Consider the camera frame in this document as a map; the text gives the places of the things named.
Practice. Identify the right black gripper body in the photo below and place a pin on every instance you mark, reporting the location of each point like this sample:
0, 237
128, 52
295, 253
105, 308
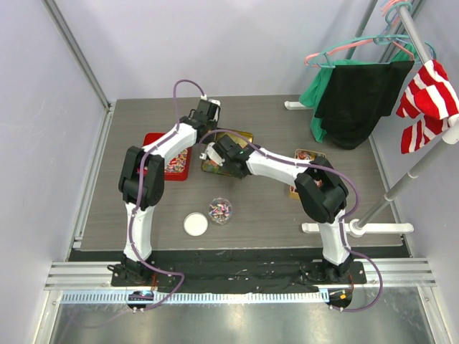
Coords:
226, 163

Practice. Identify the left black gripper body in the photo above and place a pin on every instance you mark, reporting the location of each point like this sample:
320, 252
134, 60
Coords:
212, 125

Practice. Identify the gold gummy tin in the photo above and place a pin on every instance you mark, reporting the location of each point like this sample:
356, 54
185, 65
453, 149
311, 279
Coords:
211, 167

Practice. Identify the clear round jar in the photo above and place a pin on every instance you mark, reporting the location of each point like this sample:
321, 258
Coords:
220, 210

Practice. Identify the red candy tin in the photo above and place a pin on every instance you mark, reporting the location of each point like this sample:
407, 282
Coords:
178, 167

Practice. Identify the white round lid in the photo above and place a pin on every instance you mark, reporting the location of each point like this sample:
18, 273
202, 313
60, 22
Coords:
195, 224

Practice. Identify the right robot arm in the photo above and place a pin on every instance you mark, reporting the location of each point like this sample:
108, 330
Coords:
322, 193

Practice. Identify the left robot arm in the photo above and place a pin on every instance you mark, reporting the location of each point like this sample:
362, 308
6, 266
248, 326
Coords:
142, 182

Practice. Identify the small gold lollipop tin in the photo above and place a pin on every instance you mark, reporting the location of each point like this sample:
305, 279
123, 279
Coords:
303, 154

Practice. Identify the green hanging garment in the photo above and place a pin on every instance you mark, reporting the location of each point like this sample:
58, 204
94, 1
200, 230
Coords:
312, 96

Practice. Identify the black hanging cloth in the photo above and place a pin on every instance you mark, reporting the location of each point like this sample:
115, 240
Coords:
355, 99

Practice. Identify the teal clothes hanger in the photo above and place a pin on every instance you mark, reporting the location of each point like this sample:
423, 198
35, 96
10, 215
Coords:
400, 41

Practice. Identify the red white striped sock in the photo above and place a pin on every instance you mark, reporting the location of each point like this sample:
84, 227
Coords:
432, 101

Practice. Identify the pink clothes hanger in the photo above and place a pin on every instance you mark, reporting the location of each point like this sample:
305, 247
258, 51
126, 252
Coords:
388, 8

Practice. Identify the white clothes rack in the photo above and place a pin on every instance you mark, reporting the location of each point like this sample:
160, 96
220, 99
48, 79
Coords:
358, 227

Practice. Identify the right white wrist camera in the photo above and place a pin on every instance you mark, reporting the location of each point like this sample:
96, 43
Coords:
210, 154

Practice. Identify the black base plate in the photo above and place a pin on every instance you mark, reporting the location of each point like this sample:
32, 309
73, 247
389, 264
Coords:
236, 271

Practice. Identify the aluminium frame rail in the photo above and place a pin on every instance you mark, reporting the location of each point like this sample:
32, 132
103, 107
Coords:
89, 283

